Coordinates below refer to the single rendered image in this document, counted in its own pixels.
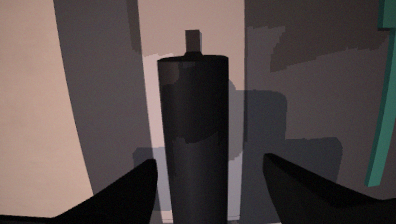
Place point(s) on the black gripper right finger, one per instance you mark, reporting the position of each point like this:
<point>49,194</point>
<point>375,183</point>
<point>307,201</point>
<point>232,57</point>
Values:
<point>303,197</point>

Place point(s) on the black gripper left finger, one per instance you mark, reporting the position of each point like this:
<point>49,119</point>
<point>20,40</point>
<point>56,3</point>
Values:
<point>129,200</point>

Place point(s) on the green small trowel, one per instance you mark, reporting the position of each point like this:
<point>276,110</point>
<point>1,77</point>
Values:
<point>387,109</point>

